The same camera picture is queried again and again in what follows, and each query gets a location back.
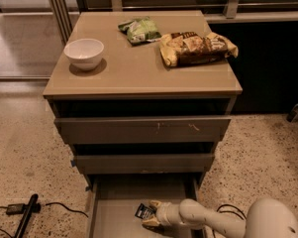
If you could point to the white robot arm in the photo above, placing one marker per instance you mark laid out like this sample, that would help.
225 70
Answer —
266 218

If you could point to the white ceramic bowl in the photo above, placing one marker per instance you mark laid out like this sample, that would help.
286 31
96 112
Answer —
85 54

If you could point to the black cylindrical rod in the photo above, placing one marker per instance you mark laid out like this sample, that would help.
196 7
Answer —
31 207

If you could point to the open bottom grey drawer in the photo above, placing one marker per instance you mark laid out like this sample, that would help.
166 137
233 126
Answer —
116 198

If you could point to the green snack bag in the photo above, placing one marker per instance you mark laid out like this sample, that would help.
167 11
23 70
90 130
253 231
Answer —
140 31

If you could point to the grey drawer cabinet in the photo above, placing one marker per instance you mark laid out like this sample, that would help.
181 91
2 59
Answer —
134 82

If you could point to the middle grey drawer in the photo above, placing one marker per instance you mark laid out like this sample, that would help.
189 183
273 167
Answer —
144 164

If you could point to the top grey drawer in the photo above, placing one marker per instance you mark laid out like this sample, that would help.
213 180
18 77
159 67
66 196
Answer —
140 130

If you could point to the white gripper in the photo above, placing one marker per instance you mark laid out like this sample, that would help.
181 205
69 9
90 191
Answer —
162 212

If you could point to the black power adapter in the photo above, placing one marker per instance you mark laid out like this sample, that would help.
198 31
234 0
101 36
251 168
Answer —
13 209

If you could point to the yellow brown chip bag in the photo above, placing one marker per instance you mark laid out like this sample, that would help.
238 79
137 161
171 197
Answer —
188 48

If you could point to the dark blue rxbar wrapper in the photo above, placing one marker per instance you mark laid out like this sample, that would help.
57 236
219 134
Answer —
144 212

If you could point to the small grey floor device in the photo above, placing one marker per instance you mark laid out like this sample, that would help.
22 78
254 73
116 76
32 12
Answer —
293 114

